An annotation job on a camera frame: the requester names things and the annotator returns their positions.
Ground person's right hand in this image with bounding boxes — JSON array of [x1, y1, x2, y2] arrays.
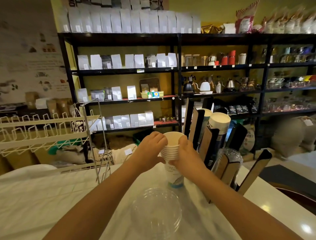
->
[[170, 135, 207, 174]]

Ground person's left hand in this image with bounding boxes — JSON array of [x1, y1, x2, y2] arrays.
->
[[135, 132, 169, 169]]

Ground stack of white paper cups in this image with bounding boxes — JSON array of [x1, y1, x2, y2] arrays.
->
[[159, 132, 188, 189]]

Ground person's right forearm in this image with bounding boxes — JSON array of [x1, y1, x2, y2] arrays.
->
[[177, 163, 304, 240]]

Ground person's left forearm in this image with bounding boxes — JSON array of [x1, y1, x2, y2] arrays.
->
[[42, 155, 164, 240]]

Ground black wooden cup dispenser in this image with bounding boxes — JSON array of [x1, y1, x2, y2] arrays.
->
[[182, 97, 273, 204]]

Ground white paper cups green sleeve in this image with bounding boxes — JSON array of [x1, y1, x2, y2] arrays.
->
[[197, 108, 213, 139]]

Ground row of small white pouches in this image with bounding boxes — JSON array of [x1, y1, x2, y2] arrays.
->
[[96, 110, 155, 131]]

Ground white paper cups black sleeve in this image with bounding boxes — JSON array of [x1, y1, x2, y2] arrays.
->
[[207, 112, 231, 142]]

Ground green tray box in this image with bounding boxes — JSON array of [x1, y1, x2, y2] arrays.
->
[[140, 91, 164, 99]]

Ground stack of clear plastic cups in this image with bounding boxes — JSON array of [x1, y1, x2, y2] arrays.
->
[[212, 148, 244, 186]]

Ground black gooseneck kettle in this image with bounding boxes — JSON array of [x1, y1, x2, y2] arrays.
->
[[182, 75, 197, 96]]

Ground white gooseneck kettle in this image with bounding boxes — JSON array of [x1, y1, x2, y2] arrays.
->
[[198, 80, 213, 94]]

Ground row of black coffee bags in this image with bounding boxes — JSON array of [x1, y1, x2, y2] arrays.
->
[[228, 103, 259, 115]]

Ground steel kettle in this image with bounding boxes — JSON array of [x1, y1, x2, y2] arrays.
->
[[224, 79, 237, 93]]

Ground grey coffee pouch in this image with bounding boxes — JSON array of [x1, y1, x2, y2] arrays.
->
[[90, 90, 105, 102]]

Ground burlap sacks under rack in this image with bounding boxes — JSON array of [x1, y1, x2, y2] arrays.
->
[[51, 135, 138, 166]]

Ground row of white grey pouches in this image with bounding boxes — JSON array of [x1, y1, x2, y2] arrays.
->
[[77, 52, 178, 71]]

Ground group of glass jars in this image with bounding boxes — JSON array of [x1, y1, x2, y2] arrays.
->
[[183, 54, 208, 67]]

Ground glass coffee server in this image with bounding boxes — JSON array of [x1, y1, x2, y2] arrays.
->
[[239, 77, 256, 91]]

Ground black metal shelf unit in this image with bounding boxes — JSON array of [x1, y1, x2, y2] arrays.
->
[[57, 32, 316, 160]]

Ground pile of burlap sacks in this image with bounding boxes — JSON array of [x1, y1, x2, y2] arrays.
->
[[270, 116, 316, 159]]

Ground group of brown paper bags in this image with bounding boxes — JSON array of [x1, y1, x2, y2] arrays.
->
[[25, 91, 76, 118]]

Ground row of clear glasses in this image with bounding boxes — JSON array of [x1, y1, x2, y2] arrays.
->
[[263, 97, 316, 114]]

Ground gold foil bag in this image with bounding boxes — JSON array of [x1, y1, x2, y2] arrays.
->
[[201, 24, 224, 34]]

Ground row of large white pouches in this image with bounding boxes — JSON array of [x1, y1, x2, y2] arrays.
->
[[59, 5, 202, 34]]

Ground dark wooden chair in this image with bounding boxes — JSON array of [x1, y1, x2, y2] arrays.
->
[[269, 181, 316, 216]]

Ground row of drippers and cups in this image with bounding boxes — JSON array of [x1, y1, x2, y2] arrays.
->
[[266, 75, 316, 90]]

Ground white table cover sheet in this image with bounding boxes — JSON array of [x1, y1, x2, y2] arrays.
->
[[0, 164, 247, 240]]

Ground red striped bag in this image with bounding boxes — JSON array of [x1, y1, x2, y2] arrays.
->
[[235, 0, 260, 34]]

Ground group of glass mugs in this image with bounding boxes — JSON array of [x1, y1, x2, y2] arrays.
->
[[270, 45, 316, 64]]

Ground row of white gold bags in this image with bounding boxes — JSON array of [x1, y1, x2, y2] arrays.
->
[[260, 7, 316, 34]]

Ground white wire dish rack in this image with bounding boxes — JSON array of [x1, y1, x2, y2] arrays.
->
[[0, 98, 109, 184]]

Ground illustrated wall poster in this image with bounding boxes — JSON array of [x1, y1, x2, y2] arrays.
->
[[0, 0, 72, 105]]

